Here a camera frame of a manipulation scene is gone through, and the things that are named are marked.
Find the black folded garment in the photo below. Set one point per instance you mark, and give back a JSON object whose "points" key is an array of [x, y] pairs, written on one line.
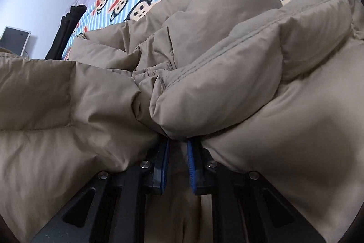
{"points": [[64, 32]]}

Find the white-framed dark wall panel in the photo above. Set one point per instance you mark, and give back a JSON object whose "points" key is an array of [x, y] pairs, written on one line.
{"points": [[12, 39]]}

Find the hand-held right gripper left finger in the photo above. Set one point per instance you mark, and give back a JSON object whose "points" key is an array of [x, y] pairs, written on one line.
{"points": [[163, 166]]}

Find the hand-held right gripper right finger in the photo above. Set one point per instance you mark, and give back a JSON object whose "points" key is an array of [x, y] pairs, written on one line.
{"points": [[192, 169]]}

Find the tan puffer jacket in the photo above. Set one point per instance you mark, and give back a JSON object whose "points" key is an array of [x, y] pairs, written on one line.
{"points": [[256, 75]]}

